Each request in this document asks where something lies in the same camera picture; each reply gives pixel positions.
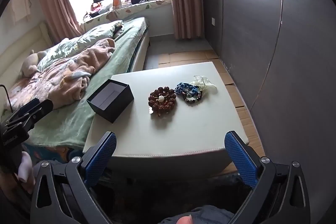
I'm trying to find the printed window seat cushion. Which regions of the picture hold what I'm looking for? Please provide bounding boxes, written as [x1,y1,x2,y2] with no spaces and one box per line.
[80,0,173,33]

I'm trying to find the dark bead bracelet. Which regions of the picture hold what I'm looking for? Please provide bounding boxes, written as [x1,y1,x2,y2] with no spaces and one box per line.
[182,90,203,105]

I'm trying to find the dark shaggy rug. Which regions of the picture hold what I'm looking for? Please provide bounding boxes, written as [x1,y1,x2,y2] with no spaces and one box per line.
[98,168,253,224]

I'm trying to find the pink fleece blanket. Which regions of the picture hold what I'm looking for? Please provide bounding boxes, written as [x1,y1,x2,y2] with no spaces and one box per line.
[5,38,116,110]

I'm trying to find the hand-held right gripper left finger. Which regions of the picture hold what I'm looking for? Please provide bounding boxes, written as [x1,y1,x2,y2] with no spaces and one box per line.
[30,131,117,224]

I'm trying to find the grey clothing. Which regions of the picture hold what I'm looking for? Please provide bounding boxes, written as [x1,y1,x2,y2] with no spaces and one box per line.
[160,204,235,224]

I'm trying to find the cardboard sheets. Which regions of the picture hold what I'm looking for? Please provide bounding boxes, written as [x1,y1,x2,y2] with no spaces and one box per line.
[157,49,266,159]

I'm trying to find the brown bead bracelet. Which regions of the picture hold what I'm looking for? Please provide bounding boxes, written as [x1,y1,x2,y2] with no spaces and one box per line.
[148,86,177,117]

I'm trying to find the beige plush toy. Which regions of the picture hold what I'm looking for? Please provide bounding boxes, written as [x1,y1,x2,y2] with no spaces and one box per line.
[20,49,48,78]

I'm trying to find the beige hanging cloth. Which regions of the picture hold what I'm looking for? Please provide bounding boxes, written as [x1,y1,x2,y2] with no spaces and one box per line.
[10,0,32,23]

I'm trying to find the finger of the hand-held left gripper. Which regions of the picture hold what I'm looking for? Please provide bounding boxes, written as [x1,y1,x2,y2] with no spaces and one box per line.
[5,98,41,121]
[8,99,54,132]

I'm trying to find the black jewelry box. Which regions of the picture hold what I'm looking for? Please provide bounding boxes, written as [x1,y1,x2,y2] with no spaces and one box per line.
[87,79,135,124]

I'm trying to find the green bed sheet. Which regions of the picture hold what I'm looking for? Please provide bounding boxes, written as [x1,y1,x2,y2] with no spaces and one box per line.
[28,17,146,148]

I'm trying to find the grey wardrobe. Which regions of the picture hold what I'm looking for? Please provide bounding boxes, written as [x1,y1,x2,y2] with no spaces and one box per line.
[199,0,336,136]

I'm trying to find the person's left hand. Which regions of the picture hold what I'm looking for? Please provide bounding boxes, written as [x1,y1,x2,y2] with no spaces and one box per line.
[14,151,36,183]

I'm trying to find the blue bead bracelet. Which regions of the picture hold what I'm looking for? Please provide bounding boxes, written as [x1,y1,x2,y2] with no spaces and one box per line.
[175,81,200,95]

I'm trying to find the white low table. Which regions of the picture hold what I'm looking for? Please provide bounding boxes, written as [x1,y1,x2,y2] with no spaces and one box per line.
[83,61,250,180]

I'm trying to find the person's right hand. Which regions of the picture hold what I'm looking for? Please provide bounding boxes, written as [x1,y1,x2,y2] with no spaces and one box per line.
[175,215,194,224]

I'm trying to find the black cable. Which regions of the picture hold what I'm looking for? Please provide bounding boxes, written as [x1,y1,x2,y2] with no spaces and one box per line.
[0,84,13,112]

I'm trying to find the white sheer pouch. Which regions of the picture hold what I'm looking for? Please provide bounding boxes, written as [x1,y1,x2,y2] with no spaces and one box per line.
[193,75,217,94]

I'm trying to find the colourful printed mattress cover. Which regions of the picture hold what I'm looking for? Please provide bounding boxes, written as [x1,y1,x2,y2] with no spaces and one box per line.
[25,143,85,163]

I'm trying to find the cream upholstered bed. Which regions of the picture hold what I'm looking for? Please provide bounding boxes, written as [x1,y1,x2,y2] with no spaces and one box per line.
[0,17,152,161]

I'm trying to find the pile of colourful small things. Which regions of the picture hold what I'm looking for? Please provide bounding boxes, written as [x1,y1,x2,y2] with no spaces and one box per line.
[87,2,114,18]

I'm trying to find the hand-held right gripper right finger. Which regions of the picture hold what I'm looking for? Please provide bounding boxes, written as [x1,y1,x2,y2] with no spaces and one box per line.
[224,130,311,224]

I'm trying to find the light green floral quilt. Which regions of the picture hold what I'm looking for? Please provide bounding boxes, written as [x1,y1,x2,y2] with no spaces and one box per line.
[37,20,124,73]

